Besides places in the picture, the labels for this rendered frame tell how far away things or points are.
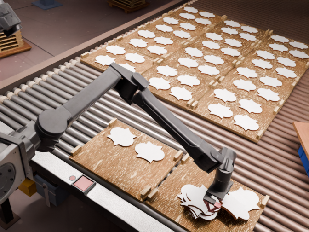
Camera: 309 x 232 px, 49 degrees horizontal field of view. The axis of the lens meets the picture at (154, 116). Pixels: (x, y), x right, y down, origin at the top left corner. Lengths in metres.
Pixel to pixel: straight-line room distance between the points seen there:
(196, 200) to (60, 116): 0.69
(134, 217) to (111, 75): 0.58
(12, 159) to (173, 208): 0.77
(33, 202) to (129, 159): 1.23
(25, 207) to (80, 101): 1.70
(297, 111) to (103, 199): 1.31
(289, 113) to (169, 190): 0.97
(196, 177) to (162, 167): 0.16
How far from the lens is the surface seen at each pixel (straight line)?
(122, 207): 1.44
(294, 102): 2.28
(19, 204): 2.68
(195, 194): 1.42
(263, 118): 2.01
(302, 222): 1.60
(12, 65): 4.21
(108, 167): 1.55
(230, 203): 1.43
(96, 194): 1.48
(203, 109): 1.95
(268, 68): 2.51
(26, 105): 1.97
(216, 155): 1.22
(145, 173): 1.53
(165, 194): 1.47
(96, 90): 1.10
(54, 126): 0.93
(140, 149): 1.63
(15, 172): 0.88
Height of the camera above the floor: 2.07
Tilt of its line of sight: 38 degrees down
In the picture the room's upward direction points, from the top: 7 degrees clockwise
